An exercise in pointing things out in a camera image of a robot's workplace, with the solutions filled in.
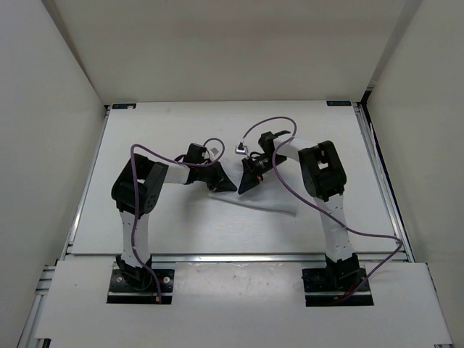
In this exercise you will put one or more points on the white skirt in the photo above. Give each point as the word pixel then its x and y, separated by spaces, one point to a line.
pixel 270 195

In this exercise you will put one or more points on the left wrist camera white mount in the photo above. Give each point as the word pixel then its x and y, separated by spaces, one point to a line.
pixel 213 153

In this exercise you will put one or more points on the right blue corner sticker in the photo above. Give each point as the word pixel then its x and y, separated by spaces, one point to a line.
pixel 338 103

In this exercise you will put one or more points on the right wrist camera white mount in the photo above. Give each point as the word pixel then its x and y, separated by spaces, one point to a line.
pixel 241 149

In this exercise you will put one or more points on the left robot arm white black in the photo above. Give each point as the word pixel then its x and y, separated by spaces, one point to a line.
pixel 136 192

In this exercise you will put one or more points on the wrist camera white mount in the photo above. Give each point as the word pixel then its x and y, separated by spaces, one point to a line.
pixel 213 153
pixel 241 149

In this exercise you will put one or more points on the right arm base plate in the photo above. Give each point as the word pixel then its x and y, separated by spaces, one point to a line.
pixel 321 291

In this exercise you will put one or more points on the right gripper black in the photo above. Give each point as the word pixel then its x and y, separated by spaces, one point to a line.
pixel 252 175

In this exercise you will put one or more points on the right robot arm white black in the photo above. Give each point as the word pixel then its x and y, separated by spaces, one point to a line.
pixel 324 179

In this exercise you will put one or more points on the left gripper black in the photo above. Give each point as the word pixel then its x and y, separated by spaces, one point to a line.
pixel 220 181

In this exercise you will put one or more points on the white front cover board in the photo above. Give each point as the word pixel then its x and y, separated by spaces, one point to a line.
pixel 247 305

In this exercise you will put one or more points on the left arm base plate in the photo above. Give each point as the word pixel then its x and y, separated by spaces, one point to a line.
pixel 122 292

